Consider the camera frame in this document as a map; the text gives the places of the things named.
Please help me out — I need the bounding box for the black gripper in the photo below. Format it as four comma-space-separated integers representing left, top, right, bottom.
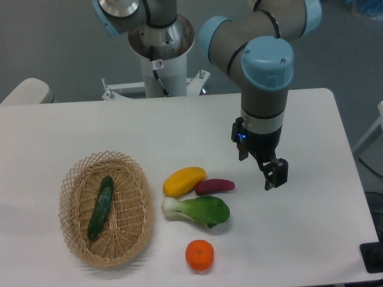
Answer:
231, 117, 288, 191

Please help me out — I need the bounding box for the green cucumber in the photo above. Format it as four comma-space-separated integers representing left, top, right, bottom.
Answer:
87, 176, 114, 240

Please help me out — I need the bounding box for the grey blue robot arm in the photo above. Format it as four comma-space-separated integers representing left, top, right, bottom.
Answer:
92, 1, 322, 190

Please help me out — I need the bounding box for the woven wicker basket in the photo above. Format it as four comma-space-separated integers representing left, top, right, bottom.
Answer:
59, 151, 154, 267

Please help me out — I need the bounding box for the purple sweet potato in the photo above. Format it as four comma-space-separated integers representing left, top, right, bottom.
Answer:
194, 179, 235, 196

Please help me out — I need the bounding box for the green bok choy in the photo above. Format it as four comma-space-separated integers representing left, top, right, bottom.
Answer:
161, 196, 230, 228

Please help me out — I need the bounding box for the yellow mango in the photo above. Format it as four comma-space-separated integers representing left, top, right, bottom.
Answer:
163, 167, 206, 198

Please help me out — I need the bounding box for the orange tangerine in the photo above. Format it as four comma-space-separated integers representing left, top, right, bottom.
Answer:
185, 240, 214, 271

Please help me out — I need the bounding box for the black device at table edge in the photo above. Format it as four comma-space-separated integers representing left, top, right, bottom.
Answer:
360, 242, 382, 274

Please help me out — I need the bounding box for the beige chair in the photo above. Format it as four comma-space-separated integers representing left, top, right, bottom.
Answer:
1, 78, 55, 106

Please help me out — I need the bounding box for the white furniture frame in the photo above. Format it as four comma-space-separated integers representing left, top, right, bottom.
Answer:
351, 101, 382, 155

